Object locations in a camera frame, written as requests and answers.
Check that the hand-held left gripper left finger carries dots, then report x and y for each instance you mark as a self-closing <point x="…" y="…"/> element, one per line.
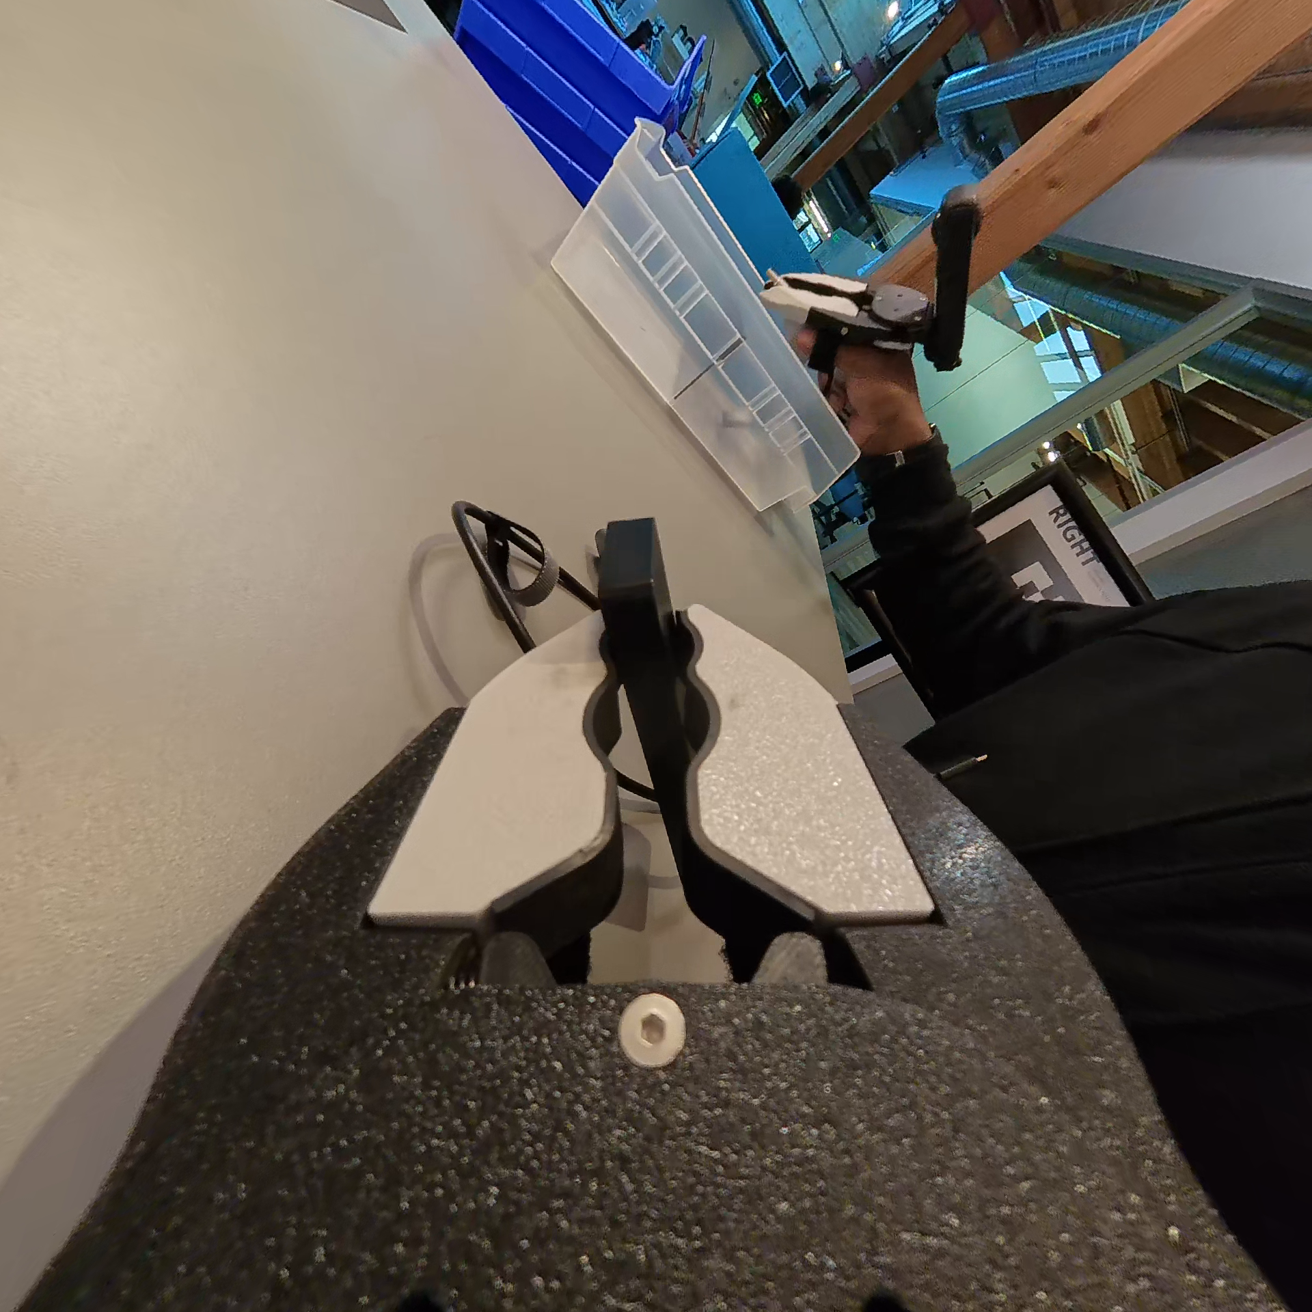
<point x="513" y="799"/>

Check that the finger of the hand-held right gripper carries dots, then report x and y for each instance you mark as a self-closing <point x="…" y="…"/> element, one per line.
<point x="800" y="305"/>
<point x="820" y="281"/>

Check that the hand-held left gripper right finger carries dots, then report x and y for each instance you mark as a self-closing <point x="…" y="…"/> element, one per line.
<point x="800" y="809"/>

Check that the clear plastic storage box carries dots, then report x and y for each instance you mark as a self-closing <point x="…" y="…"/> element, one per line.
<point x="656" y="255"/>

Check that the slim grey USB hub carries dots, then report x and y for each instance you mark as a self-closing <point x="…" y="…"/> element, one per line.
<point x="636" y="574"/>

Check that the grey desk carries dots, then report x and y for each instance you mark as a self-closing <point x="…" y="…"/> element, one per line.
<point x="256" y="410"/>

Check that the person's right hand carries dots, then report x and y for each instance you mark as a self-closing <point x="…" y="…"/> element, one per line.
<point x="882" y="404"/>

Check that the wooden beam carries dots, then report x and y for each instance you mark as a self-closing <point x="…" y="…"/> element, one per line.
<point x="1107" y="132"/>

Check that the framed black sign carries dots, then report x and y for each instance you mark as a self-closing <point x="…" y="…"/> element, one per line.
<point x="1066" y="553"/>

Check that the nested blue bin stack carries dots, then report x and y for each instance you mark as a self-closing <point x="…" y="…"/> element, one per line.
<point x="554" y="61"/>

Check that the person's black torso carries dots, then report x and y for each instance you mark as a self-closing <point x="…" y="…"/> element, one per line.
<point x="1178" y="820"/>

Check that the silver air duct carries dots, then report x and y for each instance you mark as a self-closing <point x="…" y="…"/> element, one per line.
<point x="1025" y="71"/>

